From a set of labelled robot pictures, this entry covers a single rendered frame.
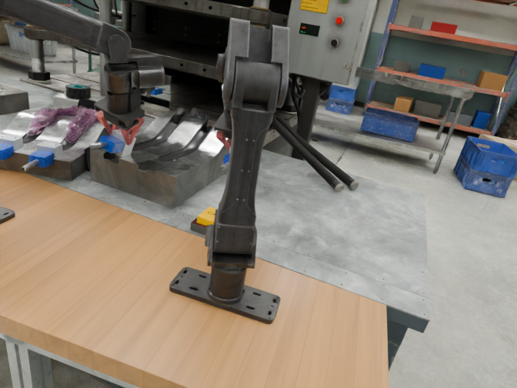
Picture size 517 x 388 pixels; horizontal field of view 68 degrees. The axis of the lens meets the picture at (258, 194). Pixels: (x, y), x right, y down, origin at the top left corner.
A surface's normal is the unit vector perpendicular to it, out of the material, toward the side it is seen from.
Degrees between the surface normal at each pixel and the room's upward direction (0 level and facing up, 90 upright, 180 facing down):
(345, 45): 90
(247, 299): 0
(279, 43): 49
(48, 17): 93
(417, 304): 0
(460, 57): 90
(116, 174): 90
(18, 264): 0
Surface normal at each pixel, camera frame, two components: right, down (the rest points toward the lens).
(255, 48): 0.16, 0.18
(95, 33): 0.51, 0.40
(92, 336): 0.16, -0.89
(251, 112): 0.14, 0.39
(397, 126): -0.30, 0.41
